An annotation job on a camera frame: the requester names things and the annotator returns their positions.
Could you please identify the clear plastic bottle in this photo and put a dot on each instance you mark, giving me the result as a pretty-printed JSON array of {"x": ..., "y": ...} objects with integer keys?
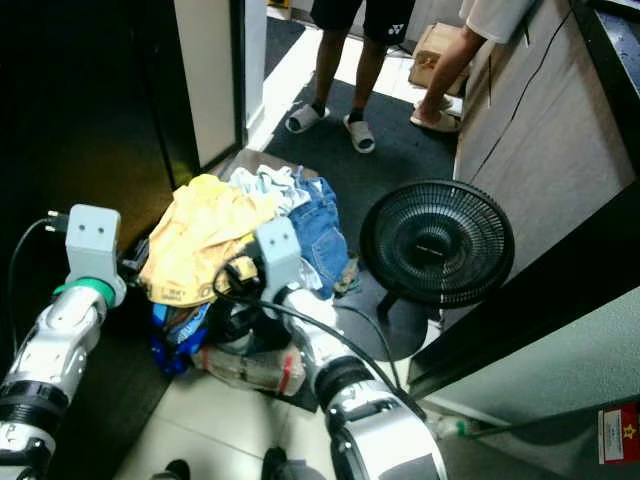
[{"x": 450, "y": 427}]

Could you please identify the person in white shorts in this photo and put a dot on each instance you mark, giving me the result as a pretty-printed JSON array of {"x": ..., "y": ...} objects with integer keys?
[{"x": 460, "y": 60}]

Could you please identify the black robot left foot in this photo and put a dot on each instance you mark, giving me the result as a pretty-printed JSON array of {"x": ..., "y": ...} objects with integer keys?
[{"x": 175, "y": 471}]

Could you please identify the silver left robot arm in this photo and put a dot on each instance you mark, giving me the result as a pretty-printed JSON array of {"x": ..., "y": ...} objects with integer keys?
[{"x": 55, "y": 345}]

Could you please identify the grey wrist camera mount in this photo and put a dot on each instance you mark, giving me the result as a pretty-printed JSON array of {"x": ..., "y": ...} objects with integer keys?
[
  {"x": 94, "y": 243},
  {"x": 277, "y": 252}
]

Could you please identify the black robot foot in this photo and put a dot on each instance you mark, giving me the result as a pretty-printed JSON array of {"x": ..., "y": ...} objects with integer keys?
[
  {"x": 272, "y": 465},
  {"x": 175, "y": 471}
]

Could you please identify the white door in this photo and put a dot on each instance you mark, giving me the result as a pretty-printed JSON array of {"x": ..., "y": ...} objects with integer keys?
[{"x": 210, "y": 75}]

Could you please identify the blue denim jeans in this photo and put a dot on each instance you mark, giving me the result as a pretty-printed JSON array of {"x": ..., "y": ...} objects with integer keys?
[{"x": 322, "y": 225}]

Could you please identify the red box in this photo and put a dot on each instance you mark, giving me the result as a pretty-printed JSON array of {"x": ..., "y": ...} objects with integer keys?
[{"x": 620, "y": 433}]

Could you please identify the blue laundry bag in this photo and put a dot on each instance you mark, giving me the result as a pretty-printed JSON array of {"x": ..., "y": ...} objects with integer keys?
[{"x": 175, "y": 335}]

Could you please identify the black robot right foot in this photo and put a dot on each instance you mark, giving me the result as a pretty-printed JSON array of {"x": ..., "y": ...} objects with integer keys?
[{"x": 272, "y": 465}]

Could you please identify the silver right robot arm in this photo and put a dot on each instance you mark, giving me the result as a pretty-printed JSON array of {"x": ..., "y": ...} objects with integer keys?
[{"x": 360, "y": 410}]

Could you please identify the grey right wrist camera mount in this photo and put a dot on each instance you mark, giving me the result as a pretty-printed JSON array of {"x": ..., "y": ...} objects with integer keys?
[{"x": 277, "y": 252}]

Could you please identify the person in black shorts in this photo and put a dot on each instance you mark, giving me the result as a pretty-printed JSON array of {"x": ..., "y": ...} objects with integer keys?
[{"x": 345, "y": 60}]

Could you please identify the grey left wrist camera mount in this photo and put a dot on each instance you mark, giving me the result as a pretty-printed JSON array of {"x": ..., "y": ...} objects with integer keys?
[{"x": 94, "y": 243}]

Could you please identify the brown cardboard box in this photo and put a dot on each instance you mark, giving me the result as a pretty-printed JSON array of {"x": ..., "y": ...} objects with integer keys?
[{"x": 432, "y": 55}]

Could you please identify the brown wooden cabinet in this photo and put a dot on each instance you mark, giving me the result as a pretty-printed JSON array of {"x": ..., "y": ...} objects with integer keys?
[{"x": 530, "y": 130}]

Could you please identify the black round floor fan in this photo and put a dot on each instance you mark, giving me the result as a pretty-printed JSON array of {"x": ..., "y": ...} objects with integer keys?
[{"x": 438, "y": 243}]

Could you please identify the pale white garment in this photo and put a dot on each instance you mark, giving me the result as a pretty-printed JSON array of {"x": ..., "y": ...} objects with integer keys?
[{"x": 265, "y": 182}]

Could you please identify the yellow garment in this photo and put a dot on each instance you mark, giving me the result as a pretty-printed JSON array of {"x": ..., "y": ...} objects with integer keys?
[{"x": 195, "y": 235}]

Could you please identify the black floor mat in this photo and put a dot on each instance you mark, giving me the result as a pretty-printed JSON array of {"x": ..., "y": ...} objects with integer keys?
[{"x": 305, "y": 400}]

